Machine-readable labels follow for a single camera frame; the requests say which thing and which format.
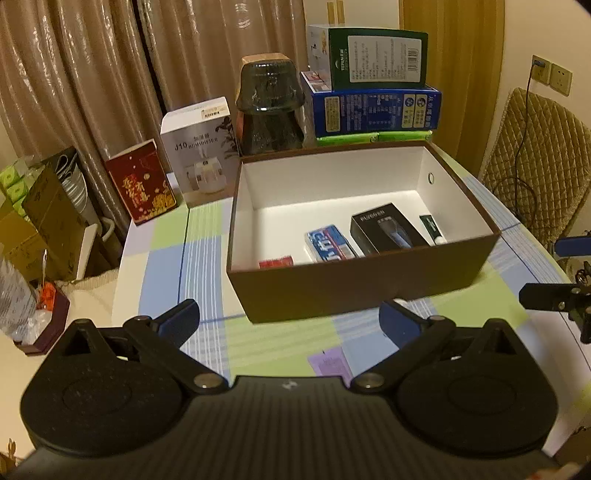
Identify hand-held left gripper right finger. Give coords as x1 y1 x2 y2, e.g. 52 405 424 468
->
350 299 527 394

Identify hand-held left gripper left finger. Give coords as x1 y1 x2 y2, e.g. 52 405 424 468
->
58 298 231 396

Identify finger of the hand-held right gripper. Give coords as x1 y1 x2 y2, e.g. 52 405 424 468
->
553 236 591 258
518 282 576 311

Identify brown cardboard box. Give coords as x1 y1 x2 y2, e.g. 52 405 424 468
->
226 140 502 324

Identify black shaver box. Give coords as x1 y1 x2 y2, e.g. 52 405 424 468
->
349 202 430 256

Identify green tube with white cap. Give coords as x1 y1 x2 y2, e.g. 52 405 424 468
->
419 214 448 245

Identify clear box with blue label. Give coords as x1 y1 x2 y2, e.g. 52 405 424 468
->
303 224 360 264

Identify small red packet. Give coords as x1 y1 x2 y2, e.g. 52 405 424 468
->
258 254 297 270

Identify plaid cloth desktop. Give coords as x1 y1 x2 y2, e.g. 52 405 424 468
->
111 153 583 462

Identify chair with quilted cover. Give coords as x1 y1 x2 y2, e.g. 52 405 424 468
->
477 87 591 253

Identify dark red tray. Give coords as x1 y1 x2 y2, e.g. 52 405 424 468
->
13 285 71 356

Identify red gift box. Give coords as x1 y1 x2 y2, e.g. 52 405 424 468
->
103 138 179 226

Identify large plain cardboard box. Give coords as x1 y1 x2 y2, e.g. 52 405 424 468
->
20 163 100 282

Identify crumpled clear plastic bag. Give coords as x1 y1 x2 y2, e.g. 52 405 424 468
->
0 255 41 343

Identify white humidifier box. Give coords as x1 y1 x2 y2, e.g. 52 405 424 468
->
160 95 241 209

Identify stack of grey bowls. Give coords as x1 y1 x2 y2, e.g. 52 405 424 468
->
55 150 91 219

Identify cardboard box with white hanger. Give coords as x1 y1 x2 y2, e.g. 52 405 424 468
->
0 209 48 283

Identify light green tissue packs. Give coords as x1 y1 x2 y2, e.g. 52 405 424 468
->
0 156 36 206

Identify large blue printed box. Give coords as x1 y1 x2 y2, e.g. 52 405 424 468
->
300 69 443 138

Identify dark glass jar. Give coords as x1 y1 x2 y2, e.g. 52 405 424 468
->
235 60 306 157

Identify gold curtain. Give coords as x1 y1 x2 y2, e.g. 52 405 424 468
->
399 0 507 161

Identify beige shiny curtain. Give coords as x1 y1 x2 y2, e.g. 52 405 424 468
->
0 0 308 223

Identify dark green printed box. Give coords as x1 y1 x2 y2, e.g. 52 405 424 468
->
329 26 430 91

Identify white printed box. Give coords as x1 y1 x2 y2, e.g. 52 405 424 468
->
307 23 334 91

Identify black power cable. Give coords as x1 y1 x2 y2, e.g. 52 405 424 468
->
496 68 537 223

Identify empty wall socket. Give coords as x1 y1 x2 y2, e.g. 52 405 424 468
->
549 62 574 97

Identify wall socket with plug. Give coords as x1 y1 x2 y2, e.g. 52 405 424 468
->
530 54 553 86

